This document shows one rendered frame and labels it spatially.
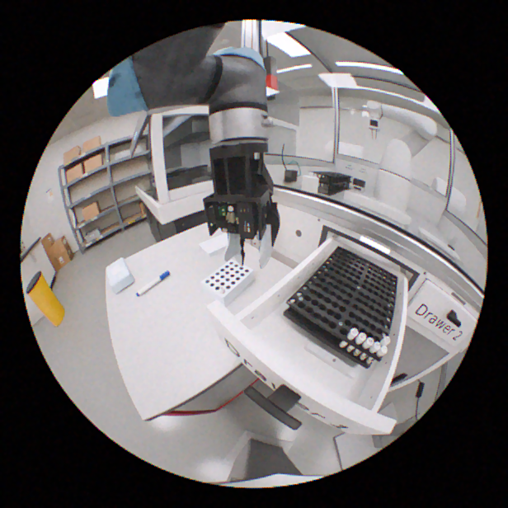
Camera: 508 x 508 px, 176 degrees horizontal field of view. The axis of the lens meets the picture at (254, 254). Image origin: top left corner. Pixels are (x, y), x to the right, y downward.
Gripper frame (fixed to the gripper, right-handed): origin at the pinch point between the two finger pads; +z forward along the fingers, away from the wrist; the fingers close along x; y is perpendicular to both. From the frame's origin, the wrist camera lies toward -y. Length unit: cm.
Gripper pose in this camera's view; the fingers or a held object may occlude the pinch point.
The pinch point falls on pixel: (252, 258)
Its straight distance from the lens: 30.4
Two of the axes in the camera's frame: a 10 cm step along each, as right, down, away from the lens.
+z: 0.5, 8.1, 5.8
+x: 9.7, 1.1, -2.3
